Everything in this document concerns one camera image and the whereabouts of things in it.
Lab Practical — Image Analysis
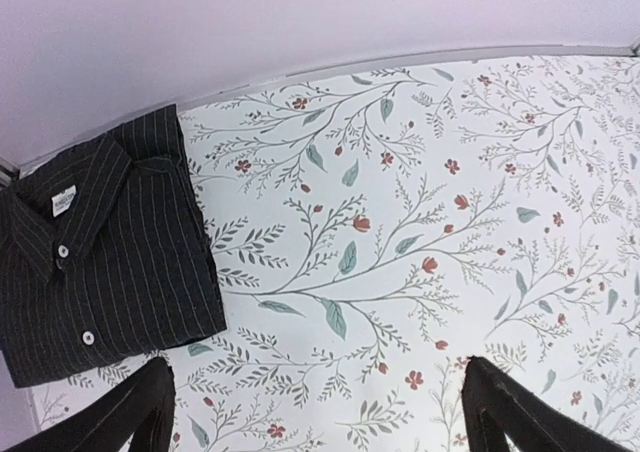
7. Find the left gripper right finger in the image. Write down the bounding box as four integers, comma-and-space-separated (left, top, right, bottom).
461, 356, 620, 452

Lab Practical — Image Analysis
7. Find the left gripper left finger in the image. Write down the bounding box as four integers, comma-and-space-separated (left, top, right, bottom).
62, 356, 177, 452

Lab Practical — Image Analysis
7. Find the black pinstriped shirt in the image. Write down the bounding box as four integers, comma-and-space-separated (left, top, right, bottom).
1, 105, 227, 388

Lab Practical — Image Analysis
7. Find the floral patterned table mat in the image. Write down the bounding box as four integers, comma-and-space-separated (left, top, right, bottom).
27, 54, 640, 452

